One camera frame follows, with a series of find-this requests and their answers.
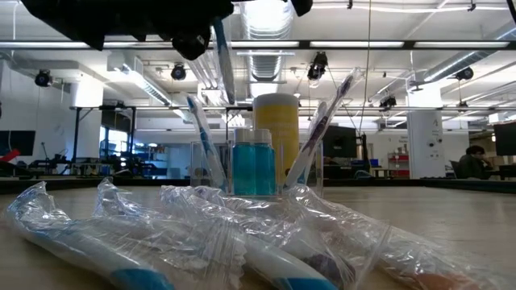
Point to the black monitor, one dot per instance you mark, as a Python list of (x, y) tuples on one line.
[(506, 139), (340, 141)]

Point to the black hanging ceiling camera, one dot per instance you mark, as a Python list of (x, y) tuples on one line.
[(178, 71), (463, 73), (388, 101), (42, 78), (317, 66)]

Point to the black aluminium table frame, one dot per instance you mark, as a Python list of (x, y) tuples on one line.
[(383, 183)]

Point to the blue mouthwash bottle white cap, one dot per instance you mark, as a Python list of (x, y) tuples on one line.
[(244, 165), (265, 165)]

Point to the clear acrylic organizer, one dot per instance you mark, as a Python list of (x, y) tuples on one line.
[(192, 169)]

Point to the yellow canister white lid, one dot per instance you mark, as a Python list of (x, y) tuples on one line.
[(278, 117)]

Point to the silver round ceiling duct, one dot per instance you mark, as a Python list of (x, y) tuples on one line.
[(266, 40)]

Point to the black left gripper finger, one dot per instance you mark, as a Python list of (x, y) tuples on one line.
[(209, 14), (225, 6)]

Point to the red shelf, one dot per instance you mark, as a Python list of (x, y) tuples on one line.
[(397, 163)]

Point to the silver slanted ceiling duct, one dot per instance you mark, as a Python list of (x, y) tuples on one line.
[(443, 68)]

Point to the dark wall screen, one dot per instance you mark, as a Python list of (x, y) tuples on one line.
[(16, 143)]

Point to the black overhead light bar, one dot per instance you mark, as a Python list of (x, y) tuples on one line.
[(304, 44)]

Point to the white ceiling duct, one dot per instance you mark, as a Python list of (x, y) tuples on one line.
[(137, 82)]

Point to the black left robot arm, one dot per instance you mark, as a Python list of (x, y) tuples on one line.
[(72, 20)]

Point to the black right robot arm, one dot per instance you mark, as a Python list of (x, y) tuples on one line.
[(514, 10)]

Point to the orange toothbrush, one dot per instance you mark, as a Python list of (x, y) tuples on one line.
[(427, 278)]

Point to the white pillar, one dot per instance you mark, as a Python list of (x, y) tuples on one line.
[(425, 145)]

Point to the person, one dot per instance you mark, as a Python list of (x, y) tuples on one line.
[(473, 163)]

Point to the black background stand frame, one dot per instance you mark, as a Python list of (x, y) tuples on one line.
[(132, 137)]

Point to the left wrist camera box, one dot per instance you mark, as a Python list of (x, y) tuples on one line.
[(191, 46)]

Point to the red background object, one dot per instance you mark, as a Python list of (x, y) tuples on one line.
[(10, 155)]

